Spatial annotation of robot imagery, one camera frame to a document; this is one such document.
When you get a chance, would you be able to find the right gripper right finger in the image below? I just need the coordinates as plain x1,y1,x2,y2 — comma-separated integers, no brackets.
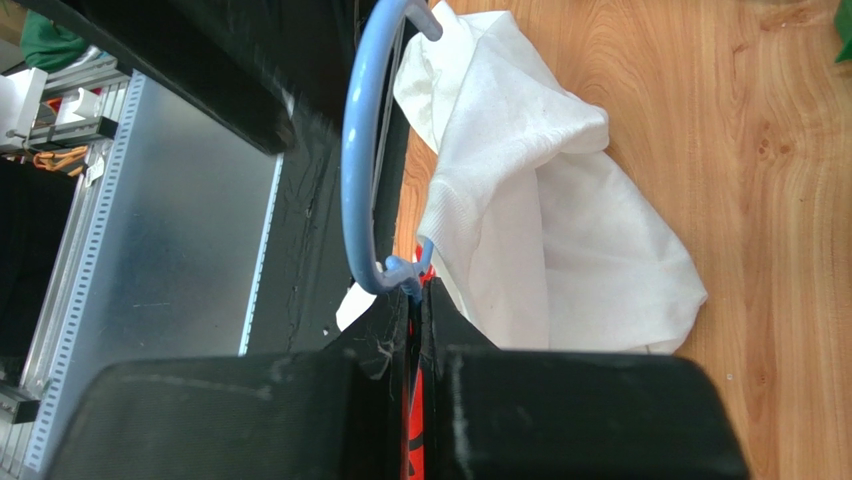
421,279,749,479

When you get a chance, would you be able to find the white t-shirt red print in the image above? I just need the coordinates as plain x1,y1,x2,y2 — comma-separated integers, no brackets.
336,0,708,480

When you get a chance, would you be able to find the green plastic bin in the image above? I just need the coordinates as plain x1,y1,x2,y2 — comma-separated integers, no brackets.
834,0,852,63

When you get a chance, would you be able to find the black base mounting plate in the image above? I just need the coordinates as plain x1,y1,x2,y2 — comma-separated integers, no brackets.
28,1,374,354

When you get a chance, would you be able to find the blue wire hanger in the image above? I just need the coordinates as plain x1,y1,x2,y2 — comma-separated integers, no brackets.
341,1,443,304

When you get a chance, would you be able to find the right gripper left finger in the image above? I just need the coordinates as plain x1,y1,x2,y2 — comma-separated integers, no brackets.
46,293,409,479

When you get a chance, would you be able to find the aluminium frame rail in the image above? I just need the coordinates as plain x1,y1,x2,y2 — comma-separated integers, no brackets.
1,72,282,479

